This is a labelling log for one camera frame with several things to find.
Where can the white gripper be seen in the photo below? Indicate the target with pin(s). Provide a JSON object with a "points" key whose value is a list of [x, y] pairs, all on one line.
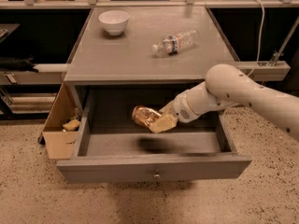
{"points": [[179, 108]]}

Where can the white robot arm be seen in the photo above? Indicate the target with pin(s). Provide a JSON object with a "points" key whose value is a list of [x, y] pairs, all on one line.
{"points": [[224, 86]]}

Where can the brass drawer knob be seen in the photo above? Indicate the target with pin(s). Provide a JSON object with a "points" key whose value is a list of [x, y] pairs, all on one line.
{"points": [[156, 176]]}

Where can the open grey top drawer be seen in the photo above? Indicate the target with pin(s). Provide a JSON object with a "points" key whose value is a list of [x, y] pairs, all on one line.
{"points": [[111, 147]]}

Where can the clear plastic water bottle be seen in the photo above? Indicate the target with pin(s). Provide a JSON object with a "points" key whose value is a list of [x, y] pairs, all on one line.
{"points": [[176, 42]]}

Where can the yellow sponge in box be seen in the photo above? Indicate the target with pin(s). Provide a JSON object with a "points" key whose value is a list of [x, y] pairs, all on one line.
{"points": [[71, 125]]}

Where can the white ceramic bowl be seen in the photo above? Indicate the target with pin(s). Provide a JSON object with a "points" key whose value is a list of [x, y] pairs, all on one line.
{"points": [[114, 22]]}

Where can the cardboard box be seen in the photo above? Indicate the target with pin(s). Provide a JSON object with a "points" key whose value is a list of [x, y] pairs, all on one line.
{"points": [[58, 136]]}

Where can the black cloth on shelf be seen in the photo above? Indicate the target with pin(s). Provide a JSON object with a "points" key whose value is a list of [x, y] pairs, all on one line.
{"points": [[17, 64]]}

